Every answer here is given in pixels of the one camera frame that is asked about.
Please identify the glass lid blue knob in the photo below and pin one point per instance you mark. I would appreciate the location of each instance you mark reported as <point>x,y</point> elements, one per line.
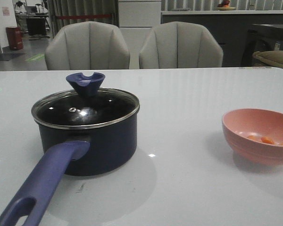
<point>86,106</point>

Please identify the orange ham piece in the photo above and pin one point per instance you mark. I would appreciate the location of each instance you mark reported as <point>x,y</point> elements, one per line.
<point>267,140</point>
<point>253,137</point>

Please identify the pink bowl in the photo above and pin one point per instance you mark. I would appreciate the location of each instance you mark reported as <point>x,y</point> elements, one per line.
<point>240,123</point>

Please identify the dark blue saucepan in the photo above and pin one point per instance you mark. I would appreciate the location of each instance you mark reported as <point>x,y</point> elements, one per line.
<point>76,152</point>

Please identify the right beige chair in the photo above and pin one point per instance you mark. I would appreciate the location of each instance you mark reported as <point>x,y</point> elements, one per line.
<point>180,45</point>

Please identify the beige chair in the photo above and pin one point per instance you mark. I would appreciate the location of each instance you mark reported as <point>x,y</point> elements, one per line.
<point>88,46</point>
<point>180,45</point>

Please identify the left beige chair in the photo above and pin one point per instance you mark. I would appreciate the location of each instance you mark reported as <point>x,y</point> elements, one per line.
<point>88,46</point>

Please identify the white drawer cabinet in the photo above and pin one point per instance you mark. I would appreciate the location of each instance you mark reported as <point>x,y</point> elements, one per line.
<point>136,17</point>

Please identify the red barrier belt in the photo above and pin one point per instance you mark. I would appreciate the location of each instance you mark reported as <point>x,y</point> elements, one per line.
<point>84,16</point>

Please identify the fruit plate on counter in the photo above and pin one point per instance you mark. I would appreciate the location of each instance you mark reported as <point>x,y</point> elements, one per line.
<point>225,6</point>

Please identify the black desk background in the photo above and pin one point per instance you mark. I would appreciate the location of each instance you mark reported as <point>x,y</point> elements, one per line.
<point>33,24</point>

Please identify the dark side table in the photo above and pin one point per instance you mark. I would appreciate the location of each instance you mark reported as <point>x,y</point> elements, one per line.
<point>262,37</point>

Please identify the red trash bin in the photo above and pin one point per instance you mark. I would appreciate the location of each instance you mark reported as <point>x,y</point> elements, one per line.
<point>14,38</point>

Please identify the olive cushion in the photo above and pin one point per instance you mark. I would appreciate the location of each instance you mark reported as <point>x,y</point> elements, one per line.
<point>268,58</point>

